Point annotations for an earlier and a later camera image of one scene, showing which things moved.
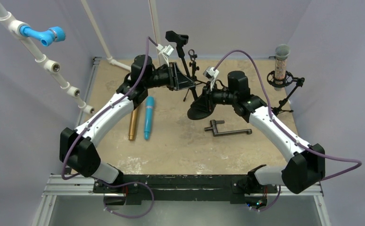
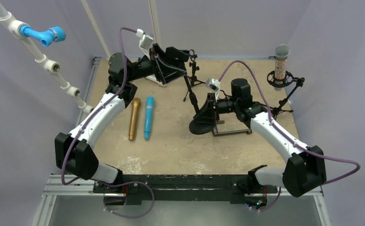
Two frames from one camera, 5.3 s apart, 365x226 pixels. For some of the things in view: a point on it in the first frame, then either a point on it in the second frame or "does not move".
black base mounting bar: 185,189 does not move
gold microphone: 133,124 does not move
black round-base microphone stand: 181,40 → 194,127
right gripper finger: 208,108 → 208,120
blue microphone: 149,116 does not move
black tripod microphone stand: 193,57 does not move
